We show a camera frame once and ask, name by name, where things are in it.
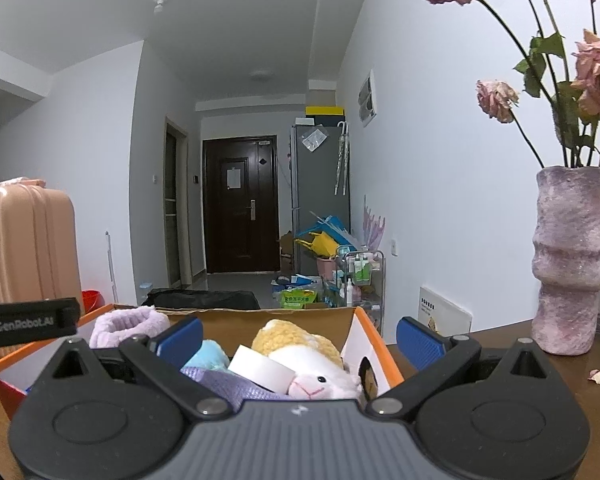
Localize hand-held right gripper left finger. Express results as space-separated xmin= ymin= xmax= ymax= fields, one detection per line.
xmin=40 ymin=316 xmax=236 ymax=421

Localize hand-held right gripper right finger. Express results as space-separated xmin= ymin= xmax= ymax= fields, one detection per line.
xmin=367 ymin=316 xmax=563 ymax=421

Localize light blue plush toy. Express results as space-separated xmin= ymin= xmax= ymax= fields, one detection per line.
xmin=184 ymin=339 xmax=231 ymax=372

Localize orange white cardboard box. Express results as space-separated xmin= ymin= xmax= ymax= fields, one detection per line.
xmin=0 ymin=303 xmax=405 ymax=411

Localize blue woven drawstring pouch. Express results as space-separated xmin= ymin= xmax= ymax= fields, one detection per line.
xmin=180 ymin=366 xmax=291 ymax=401

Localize lavender fluffy scrunchie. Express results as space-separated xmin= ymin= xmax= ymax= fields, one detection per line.
xmin=89 ymin=307 xmax=171 ymax=350

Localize yellow knit plush toy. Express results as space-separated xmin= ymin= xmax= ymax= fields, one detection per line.
xmin=251 ymin=319 xmax=346 ymax=368

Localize white plush toy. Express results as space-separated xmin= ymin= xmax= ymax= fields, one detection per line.
xmin=267 ymin=345 xmax=363 ymax=402

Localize white flat board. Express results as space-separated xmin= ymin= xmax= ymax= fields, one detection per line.
xmin=419 ymin=286 xmax=473 ymax=335

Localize black bag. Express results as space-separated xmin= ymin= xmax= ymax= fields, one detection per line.
xmin=141 ymin=288 xmax=261 ymax=311

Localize metal trolley cart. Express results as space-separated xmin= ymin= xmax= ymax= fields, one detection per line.
xmin=336 ymin=249 xmax=385 ymax=333

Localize pink ribbed suitcase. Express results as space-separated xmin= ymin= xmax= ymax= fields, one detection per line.
xmin=0 ymin=183 xmax=83 ymax=311

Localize white mop pole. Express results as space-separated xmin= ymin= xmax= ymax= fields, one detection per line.
xmin=105 ymin=231 xmax=118 ymax=305

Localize green printed bag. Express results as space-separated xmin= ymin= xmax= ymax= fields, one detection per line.
xmin=279 ymin=287 xmax=317 ymax=309

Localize dark brown entrance door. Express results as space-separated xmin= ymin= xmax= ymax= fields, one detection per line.
xmin=202 ymin=135 xmax=278 ymax=275

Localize brown cardboard carton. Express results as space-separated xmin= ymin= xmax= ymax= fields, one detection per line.
xmin=279 ymin=231 xmax=297 ymax=273

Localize yellow plastic dustpan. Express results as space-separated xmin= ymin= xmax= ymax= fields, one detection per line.
xmin=295 ymin=232 xmax=338 ymax=258

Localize grey interior door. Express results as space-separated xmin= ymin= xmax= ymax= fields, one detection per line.
xmin=164 ymin=117 xmax=188 ymax=288

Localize pink cloth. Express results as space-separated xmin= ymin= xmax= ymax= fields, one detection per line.
xmin=0 ymin=176 xmax=46 ymax=192

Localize blue folded plastic sheets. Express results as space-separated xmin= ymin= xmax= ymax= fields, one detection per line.
xmin=295 ymin=214 xmax=353 ymax=246

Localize pink textured vase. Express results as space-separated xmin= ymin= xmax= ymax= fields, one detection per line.
xmin=531 ymin=166 xmax=600 ymax=357

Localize grey refrigerator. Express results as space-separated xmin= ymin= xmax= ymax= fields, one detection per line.
xmin=290 ymin=122 xmax=352 ymax=281

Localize clear folded umbrella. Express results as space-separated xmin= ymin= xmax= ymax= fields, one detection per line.
xmin=341 ymin=121 xmax=350 ymax=194
xmin=334 ymin=122 xmax=343 ymax=196

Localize clear plastic bag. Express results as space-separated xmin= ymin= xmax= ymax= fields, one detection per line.
xmin=302 ymin=127 xmax=329 ymax=151

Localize white electrical panel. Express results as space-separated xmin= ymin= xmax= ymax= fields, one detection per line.
xmin=358 ymin=71 xmax=378 ymax=127

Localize purple feather wall decor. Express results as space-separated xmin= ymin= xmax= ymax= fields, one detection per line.
xmin=362 ymin=195 xmax=387 ymax=251

